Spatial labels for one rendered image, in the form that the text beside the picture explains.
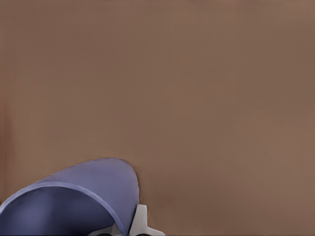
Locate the blue cup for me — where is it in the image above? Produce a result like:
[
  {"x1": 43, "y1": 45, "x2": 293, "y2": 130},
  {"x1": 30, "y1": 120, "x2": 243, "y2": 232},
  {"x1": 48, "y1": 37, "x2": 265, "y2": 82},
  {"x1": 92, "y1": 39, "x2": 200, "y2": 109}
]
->
[{"x1": 0, "y1": 157, "x2": 140, "y2": 236}]

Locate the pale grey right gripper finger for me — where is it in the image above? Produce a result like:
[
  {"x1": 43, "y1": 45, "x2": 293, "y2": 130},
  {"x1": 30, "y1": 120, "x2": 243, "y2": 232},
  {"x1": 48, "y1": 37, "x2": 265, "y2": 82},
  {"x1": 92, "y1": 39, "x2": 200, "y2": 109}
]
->
[{"x1": 127, "y1": 204, "x2": 166, "y2": 236}]

